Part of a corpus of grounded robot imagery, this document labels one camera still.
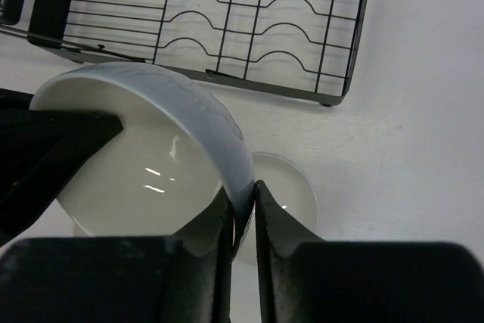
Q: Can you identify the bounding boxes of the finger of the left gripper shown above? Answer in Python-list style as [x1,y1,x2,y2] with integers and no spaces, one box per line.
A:
[1,89,123,245]

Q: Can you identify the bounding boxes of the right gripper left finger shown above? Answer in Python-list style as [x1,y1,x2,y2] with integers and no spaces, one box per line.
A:
[1,190,233,322]

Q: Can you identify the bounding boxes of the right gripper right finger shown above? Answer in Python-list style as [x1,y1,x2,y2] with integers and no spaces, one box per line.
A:
[255,181,483,322]

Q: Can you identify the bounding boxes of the light blue bowl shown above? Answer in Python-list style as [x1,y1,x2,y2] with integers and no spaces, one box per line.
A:
[231,151,319,266]
[30,62,255,238]

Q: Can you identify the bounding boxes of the black wire dish rack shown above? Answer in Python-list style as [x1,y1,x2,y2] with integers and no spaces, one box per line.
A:
[1,0,368,107]

